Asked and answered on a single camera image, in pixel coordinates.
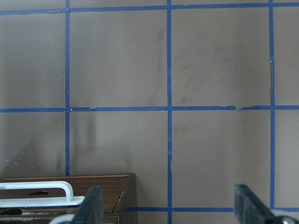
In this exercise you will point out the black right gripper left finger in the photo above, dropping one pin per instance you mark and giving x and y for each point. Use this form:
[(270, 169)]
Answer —
[(91, 209)]

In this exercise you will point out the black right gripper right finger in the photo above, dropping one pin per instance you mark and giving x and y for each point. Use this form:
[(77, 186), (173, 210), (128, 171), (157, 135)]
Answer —
[(249, 209)]

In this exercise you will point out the wooden drawer with white handle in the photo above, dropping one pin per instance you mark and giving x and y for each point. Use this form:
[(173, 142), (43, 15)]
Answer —
[(46, 196)]

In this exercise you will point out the dark brown drawer cabinet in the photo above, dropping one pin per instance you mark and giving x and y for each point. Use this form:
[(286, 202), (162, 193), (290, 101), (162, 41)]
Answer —
[(45, 215)]

